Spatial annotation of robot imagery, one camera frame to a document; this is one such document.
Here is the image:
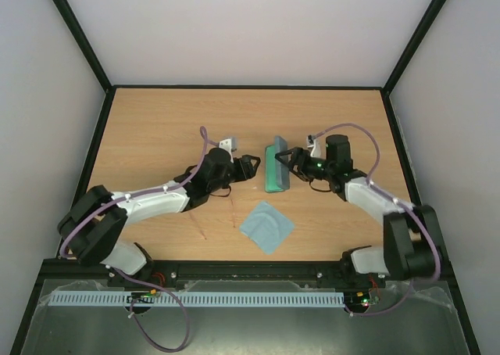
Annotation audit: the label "grey glasses case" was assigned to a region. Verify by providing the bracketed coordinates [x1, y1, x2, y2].
[265, 135, 290, 193]

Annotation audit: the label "pink translucent sunglasses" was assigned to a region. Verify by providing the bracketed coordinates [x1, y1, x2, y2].
[187, 196, 236, 241]

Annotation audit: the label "light blue cleaning cloth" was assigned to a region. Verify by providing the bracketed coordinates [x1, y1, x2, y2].
[239, 201, 295, 255]

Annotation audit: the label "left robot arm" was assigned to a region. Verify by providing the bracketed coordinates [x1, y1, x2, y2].
[57, 147, 261, 283]

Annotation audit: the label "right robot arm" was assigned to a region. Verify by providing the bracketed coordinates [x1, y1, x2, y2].
[274, 134, 449, 286]

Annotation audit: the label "metal tray foreground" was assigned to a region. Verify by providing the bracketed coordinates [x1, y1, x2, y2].
[22, 281, 468, 354]

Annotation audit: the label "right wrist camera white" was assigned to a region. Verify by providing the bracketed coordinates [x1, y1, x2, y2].
[306, 134, 321, 159]

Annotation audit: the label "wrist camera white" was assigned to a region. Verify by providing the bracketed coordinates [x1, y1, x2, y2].
[219, 137, 238, 154]
[306, 134, 321, 159]

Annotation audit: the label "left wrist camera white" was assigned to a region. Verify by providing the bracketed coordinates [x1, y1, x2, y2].
[219, 137, 238, 154]

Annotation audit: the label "black aluminium frame rail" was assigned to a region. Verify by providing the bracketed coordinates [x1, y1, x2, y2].
[38, 257, 454, 289]

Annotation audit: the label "light blue slotted cable duct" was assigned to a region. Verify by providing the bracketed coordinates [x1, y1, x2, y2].
[48, 291, 345, 308]

